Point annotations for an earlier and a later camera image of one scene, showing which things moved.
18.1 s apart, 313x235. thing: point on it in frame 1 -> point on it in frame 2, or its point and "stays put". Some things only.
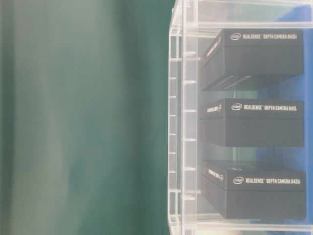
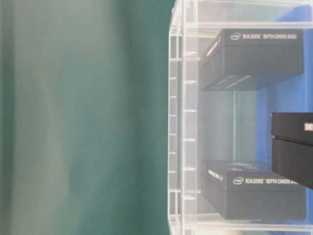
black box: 238,56 stays put
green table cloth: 84,96 stays put
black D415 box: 240,123 -> 292,144
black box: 257,189 stays put
